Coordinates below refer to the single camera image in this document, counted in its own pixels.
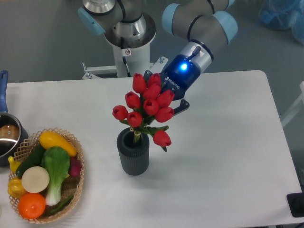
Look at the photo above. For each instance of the yellow squash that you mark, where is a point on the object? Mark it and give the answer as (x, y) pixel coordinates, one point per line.
(50, 139)

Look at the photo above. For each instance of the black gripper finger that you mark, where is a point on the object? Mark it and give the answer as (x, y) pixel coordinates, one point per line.
(184, 105)
(152, 77)

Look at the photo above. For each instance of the dark grey ribbed vase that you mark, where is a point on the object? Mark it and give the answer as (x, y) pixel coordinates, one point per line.
(134, 158)

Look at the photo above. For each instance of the yellow banana tip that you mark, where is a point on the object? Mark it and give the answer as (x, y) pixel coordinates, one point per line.
(13, 164)

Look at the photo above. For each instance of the blue saucepan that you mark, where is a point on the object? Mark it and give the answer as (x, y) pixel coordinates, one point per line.
(12, 133)

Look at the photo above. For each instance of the cream round onion slice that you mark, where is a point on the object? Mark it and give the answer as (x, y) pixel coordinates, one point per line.
(35, 179)

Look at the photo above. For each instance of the red tulip bouquet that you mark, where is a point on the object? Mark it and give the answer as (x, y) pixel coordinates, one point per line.
(148, 103)

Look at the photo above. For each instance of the dark green cucumber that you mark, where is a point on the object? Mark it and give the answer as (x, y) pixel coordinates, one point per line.
(33, 159)

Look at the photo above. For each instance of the black device at edge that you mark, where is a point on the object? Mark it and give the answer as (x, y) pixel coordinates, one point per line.
(296, 204)

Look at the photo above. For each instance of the green bok choy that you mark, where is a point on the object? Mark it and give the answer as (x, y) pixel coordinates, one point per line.
(56, 161)

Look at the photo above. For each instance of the yellow bell pepper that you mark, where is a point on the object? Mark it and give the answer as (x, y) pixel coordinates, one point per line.
(15, 188)

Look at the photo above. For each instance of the woven wicker basket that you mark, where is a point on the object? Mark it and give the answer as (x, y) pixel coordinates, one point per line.
(71, 186)

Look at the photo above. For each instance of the orange fruit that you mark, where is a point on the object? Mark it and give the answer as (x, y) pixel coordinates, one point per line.
(31, 205)

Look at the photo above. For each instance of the white frame at right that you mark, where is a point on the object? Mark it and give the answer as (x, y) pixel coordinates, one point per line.
(295, 108)

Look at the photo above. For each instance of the purple red radish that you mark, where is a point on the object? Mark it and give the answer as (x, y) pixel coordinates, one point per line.
(75, 167)

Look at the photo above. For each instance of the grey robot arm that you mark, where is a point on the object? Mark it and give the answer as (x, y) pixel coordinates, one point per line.
(204, 24)

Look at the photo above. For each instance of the blue plastic bag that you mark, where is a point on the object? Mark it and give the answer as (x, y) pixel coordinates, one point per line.
(284, 15)

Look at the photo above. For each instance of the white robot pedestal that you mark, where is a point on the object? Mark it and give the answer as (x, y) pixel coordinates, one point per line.
(128, 61)

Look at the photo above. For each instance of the green chili pepper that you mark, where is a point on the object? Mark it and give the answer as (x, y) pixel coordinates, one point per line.
(59, 206)

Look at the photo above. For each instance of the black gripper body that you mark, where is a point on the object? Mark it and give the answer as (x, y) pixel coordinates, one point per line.
(178, 76)

